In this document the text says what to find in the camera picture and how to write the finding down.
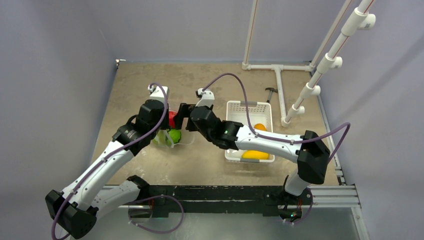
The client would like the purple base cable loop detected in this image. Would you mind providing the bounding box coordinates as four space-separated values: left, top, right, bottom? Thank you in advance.
127 194 185 235

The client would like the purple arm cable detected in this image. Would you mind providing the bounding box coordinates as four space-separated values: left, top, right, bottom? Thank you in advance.
202 72 351 163
50 82 169 240

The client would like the green lime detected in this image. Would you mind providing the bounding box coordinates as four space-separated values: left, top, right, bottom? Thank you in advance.
152 131 167 147

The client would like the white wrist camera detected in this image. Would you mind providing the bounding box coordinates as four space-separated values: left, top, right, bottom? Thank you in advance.
147 84 169 103
195 88 215 108

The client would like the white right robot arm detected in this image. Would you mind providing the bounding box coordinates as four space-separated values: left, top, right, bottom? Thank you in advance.
172 103 330 204

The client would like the white pvc pipe frame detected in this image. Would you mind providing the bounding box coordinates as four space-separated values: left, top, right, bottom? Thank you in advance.
241 0 376 127

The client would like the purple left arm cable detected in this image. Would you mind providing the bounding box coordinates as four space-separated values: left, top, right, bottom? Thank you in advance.
50 82 169 240

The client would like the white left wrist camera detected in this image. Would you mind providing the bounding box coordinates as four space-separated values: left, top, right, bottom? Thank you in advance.
147 84 169 103

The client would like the clear zip top bag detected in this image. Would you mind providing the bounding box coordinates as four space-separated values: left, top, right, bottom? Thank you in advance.
151 110 195 148

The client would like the white plastic basket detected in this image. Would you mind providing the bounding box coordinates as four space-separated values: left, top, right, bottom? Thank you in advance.
224 100 276 163

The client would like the red apple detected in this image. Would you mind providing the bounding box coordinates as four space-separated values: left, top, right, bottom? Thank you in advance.
168 110 177 129

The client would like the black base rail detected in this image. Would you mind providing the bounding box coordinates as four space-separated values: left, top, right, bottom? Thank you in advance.
71 184 361 220

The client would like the green ridged squash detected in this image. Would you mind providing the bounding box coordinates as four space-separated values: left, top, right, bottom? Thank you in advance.
166 128 182 145

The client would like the small orange pepper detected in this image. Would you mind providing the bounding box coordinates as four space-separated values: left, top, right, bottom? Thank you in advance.
253 123 267 131

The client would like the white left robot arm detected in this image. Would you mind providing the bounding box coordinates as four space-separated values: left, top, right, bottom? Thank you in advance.
45 99 169 240

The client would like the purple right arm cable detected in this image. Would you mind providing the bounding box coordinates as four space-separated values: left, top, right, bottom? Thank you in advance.
202 72 351 163

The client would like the yellow mango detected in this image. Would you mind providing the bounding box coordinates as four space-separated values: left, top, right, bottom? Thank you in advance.
241 150 270 160

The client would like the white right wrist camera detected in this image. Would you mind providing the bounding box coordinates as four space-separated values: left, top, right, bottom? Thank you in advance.
195 88 215 108

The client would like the black hammer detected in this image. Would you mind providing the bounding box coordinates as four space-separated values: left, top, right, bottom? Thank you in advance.
265 87 278 103

